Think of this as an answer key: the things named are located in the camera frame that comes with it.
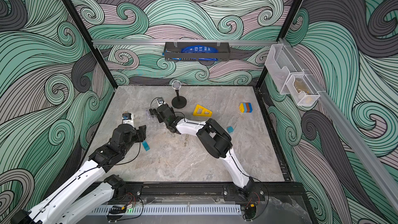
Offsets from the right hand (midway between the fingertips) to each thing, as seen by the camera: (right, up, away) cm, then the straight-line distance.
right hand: (165, 108), depth 96 cm
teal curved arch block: (-10, -22, -8) cm, 25 cm away
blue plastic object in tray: (+21, +37, -4) cm, 42 cm away
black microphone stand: (+7, +4, +13) cm, 15 cm away
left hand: (-9, -8, -18) cm, 21 cm away
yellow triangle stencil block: (+22, -2, +9) cm, 24 cm away
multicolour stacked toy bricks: (+54, 0, +9) cm, 55 cm away
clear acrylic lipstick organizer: (-9, -9, +4) cm, 13 cm away
